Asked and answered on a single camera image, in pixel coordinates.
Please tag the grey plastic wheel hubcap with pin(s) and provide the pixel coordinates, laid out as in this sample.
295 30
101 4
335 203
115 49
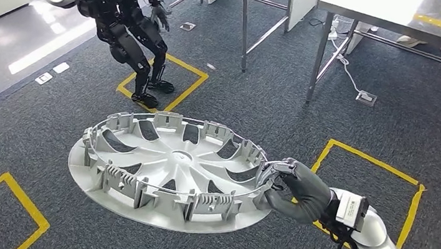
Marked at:
178 157

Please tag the black humanoid robot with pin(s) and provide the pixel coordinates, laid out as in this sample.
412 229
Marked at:
128 47

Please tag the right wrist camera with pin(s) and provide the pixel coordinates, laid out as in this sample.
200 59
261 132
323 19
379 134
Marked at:
350 210

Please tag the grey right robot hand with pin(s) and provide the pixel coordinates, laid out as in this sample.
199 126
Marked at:
307 190

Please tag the floor socket plate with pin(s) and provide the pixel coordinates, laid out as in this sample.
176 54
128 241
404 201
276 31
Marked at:
367 98
61 67
43 78
187 26

